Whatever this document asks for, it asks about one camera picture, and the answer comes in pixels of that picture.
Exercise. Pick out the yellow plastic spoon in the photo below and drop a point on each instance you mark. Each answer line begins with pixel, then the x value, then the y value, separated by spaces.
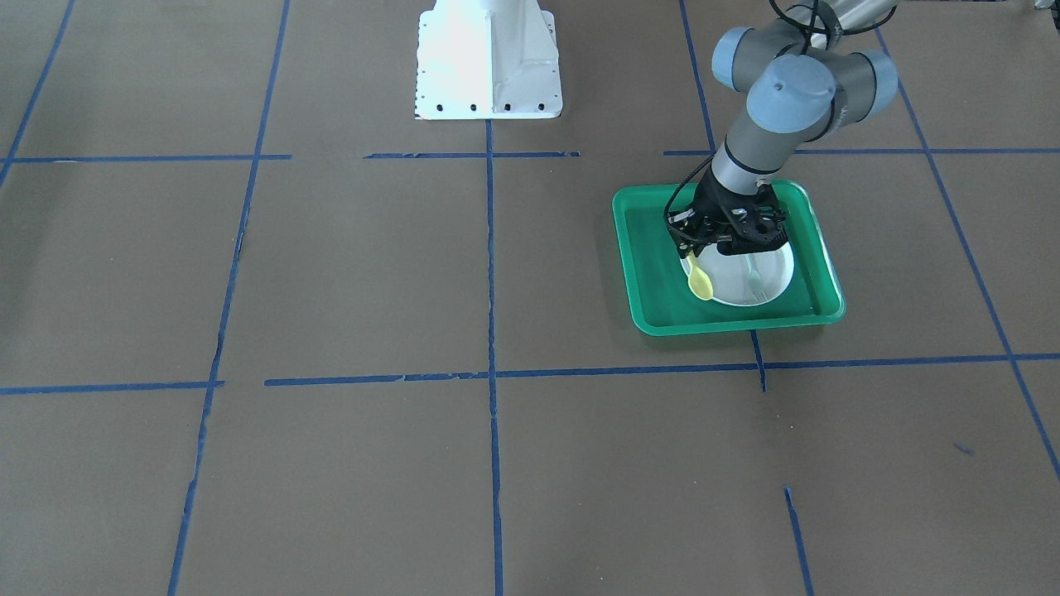
pixel 698 281

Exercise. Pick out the green plastic tray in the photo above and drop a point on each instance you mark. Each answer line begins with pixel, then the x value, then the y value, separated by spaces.
pixel 798 287

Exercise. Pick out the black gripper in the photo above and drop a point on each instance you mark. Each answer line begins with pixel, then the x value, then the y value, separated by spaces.
pixel 710 201

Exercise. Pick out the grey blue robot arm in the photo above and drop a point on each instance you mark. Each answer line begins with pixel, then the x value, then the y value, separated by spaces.
pixel 798 89

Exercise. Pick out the light green plastic spoon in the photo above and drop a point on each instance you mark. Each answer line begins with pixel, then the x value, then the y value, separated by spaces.
pixel 754 282

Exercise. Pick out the white round plate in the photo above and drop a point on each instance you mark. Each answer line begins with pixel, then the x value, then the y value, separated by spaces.
pixel 728 275

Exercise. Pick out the white pedestal column base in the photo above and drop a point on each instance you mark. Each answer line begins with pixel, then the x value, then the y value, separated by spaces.
pixel 487 59

